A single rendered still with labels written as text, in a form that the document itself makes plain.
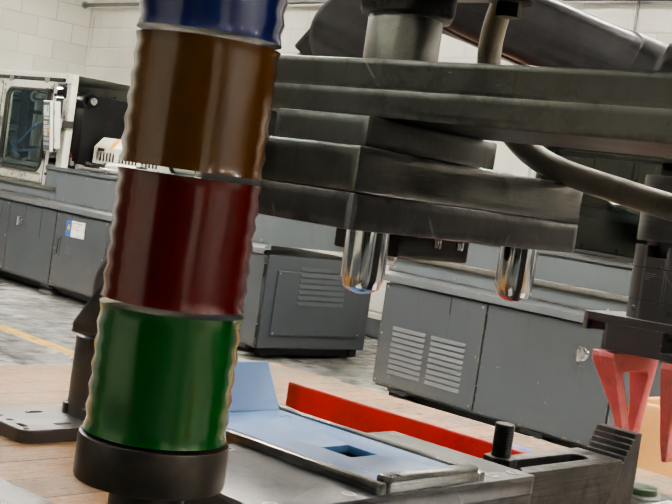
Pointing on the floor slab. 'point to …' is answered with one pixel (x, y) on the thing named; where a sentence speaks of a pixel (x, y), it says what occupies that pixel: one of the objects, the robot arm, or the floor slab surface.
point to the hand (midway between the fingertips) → (648, 445)
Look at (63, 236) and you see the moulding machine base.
